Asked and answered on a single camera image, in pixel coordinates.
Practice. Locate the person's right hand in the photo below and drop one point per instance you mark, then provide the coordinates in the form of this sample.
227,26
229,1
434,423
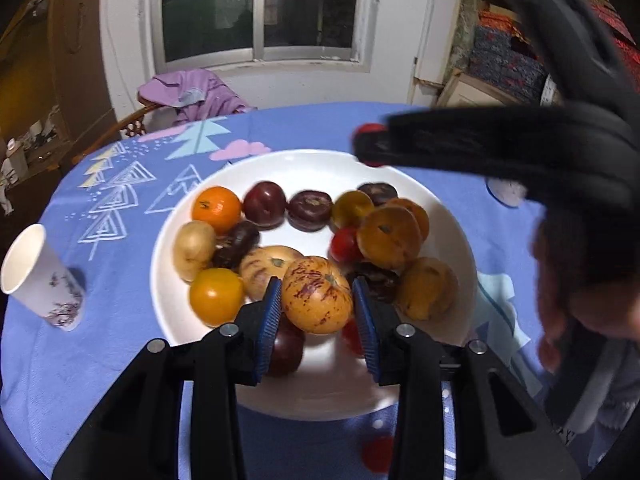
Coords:
565,285

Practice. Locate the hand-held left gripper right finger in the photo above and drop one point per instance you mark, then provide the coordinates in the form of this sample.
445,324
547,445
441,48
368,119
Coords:
367,335

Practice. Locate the white plate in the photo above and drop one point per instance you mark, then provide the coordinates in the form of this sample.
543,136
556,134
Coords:
300,165

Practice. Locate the white paper cup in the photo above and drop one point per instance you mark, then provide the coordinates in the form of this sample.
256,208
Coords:
40,280

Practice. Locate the large orange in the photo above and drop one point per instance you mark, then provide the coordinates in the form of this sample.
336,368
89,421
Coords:
419,215
216,210

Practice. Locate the green patterned panel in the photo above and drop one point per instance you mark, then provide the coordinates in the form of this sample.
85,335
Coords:
466,25

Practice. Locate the yellow-green tangerine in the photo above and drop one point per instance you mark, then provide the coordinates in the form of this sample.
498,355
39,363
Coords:
350,208

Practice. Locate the tan round fruit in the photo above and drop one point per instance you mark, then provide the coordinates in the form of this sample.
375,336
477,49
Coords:
427,287
192,257

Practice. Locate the dark purple wrinkled fruit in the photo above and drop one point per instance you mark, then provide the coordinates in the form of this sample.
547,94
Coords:
378,192
310,210
375,280
234,247

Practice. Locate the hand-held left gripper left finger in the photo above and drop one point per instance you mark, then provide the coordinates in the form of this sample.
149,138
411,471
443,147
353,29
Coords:
270,330

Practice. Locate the orange-tan spotted fruit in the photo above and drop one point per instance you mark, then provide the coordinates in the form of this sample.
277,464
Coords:
389,237

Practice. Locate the white board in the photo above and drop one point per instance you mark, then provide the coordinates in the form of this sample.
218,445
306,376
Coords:
435,20

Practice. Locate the window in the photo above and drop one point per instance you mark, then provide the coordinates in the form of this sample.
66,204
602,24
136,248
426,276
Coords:
210,10

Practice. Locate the small orange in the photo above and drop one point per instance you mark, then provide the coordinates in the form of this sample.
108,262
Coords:
216,296

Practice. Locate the wooden cabinet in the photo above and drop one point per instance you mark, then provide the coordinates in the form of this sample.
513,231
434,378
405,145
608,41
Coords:
75,85

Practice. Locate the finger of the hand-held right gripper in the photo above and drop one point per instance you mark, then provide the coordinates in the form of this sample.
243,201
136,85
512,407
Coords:
475,145

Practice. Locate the small red plum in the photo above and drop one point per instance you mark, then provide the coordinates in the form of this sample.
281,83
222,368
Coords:
345,246
367,131
378,454
351,335

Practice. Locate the blue printed tablecloth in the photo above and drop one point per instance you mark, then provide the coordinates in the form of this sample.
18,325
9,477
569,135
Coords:
100,360

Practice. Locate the dark red plum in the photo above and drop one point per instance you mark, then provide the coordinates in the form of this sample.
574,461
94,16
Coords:
287,350
264,204

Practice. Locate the purple-striped tan fruit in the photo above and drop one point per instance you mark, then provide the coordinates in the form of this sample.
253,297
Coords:
262,270
316,295

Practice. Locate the purple garment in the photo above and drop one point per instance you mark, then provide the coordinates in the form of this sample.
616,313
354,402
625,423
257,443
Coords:
195,92

